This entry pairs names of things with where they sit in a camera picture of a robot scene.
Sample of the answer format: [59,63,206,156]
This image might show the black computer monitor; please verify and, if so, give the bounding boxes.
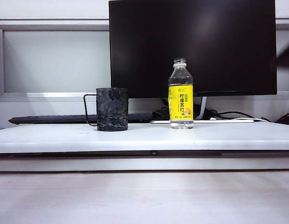
[109,0,278,98]

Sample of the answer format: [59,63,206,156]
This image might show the white raised board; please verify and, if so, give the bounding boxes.
[0,122,289,172]

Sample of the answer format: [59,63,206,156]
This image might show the clear bottle yellow label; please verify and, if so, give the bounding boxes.
[168,57,194,130]

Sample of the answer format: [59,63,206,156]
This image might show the dark textured cup wire handle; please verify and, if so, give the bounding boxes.
[83,87,130,132]

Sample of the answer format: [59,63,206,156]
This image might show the long black desk cable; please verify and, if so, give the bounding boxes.
[206,109,272,122]

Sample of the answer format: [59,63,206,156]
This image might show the black cable bundle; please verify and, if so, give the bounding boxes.
[275,110,289,125]

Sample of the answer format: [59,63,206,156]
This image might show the black computer keyboard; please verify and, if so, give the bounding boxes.
[8,112,154,125]

